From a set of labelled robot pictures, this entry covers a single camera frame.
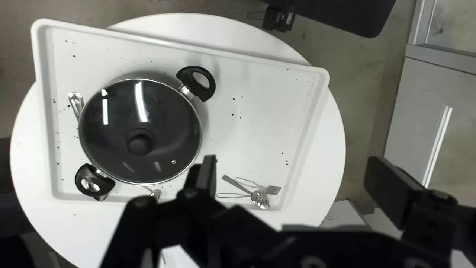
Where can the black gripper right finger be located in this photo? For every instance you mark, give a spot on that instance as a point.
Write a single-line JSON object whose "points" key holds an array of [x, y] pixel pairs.
{"points": [[392, 187]]}

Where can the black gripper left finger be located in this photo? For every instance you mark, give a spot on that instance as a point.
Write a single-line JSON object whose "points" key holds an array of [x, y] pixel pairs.
{"points": [[207, 173]]}

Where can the glass lid with black knob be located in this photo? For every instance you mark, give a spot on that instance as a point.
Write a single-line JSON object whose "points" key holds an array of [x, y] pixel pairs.
{"points": [[124, 116]]}

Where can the small metal spoon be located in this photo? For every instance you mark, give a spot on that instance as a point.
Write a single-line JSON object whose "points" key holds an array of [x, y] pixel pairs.
{"points": [[75, 104], [152, 190]]}

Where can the white plastic tray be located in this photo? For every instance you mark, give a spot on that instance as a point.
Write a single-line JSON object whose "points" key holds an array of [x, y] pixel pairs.
{"points": [[258, 109]]}

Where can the white cabinet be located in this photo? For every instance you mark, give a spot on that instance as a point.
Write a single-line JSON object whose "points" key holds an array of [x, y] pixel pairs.
{"points": [[426, 98]]}

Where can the large black object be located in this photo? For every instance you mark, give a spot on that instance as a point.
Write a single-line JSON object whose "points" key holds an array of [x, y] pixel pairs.
{"points": [[343, 12]]}

